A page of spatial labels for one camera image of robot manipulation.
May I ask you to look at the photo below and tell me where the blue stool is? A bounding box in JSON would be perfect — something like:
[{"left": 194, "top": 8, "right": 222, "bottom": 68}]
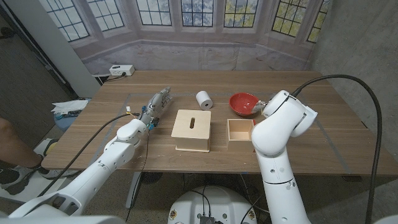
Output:
[{"left": 54, "top": 111, "right": 78, "bottom": 131}]

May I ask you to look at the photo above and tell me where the thin black left wrist cable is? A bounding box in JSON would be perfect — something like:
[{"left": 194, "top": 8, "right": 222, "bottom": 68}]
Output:
[{"left": 126, "top": 129, "right": 150, "bottom": 222}]

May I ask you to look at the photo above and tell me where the white power strip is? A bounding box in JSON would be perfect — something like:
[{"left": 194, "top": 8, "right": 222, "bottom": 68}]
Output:
[{"left": 109, "top": 64, "right": 136, "bottom": 77}]

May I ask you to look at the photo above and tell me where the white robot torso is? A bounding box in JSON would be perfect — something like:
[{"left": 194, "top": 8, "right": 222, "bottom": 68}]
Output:
[{"left": 167, "top": 185, "right": 258, "bottom": 224}]

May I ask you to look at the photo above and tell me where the printed window backdrop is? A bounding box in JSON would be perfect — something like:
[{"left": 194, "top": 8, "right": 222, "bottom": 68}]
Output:
[{"left": 39, "top": 0, "right": 333, "bottom": 75}]

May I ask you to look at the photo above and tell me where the wooden box with slot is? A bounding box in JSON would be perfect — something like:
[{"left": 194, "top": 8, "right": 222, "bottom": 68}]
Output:
[{"left": 170, "top": 109, "right": 212, "bottom": 153}]

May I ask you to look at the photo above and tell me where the wooden drawer with red front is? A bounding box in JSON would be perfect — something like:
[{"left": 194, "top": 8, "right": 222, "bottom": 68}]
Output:
[{"left": 227, "top": 118, "right": 257, "bottom": 153}]

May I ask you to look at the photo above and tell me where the white paper roll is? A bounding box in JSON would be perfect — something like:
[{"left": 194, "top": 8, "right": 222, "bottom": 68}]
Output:
[{"left": 195, "top": 90, "right": 214, "bottom": 111}]

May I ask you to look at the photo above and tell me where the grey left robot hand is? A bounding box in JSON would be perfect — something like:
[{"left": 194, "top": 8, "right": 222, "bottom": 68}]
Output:
[{"left": 138, "top": 86, "right": 172, "bottom": 130}]

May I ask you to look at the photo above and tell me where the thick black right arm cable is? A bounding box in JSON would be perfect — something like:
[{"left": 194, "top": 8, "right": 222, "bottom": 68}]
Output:
[{"left": 290, "top": 74, "right": 382, "bottom": 224}]

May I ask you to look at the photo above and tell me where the person's bare leg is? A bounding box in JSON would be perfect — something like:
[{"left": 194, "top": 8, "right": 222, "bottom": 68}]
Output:
[{"left": 0, "top": 117, "right": 40, "bottom": 169}]

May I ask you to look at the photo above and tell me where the grey table leg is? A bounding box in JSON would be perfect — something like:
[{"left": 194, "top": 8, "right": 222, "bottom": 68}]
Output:
[{"left": 126, "top": 171, "right": 143, "bottom": 209}]

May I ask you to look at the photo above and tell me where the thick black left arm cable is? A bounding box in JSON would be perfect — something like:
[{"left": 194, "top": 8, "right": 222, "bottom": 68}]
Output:
[{"left": 37, "top": 112, "right": 137, "bottom": 197}]

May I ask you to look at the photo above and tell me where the white floor mat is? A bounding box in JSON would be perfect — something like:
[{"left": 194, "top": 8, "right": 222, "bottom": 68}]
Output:
[{"left": 0, "top": 169, "right": 74, "bottom": 203}]

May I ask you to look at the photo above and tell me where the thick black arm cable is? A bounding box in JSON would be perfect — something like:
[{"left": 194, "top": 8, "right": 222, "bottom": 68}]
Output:
[
  {"left": 290, "top": 74, "right": 382, "bottom": 224},
  {"left": 37, "top": 112, "right": 137, "bottom": 197}
]

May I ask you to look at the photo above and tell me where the red bowl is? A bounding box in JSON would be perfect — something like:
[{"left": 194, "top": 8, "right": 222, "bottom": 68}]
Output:
[{"left": 229, "top": 92, "right": 261, "bottom": 117}]

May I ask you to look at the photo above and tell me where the stack of white papers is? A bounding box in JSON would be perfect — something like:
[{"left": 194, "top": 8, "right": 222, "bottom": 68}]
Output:
[{"left": 51, "top": 99, "right": 90, "bottom": 114}]

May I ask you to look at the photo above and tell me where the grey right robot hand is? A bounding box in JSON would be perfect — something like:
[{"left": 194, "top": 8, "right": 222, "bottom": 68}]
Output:
[{"left": 251, "top": 100, "right": 268, "bottom": 114}]

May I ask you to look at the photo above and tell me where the grey and black sneaker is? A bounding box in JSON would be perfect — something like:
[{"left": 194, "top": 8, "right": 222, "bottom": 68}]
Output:
[
  {"left": 0, "top": 164, "right": 35, "bottom": 196},
  {"left": 32, "top": 138, "right": 80, "bottom": 180}
]

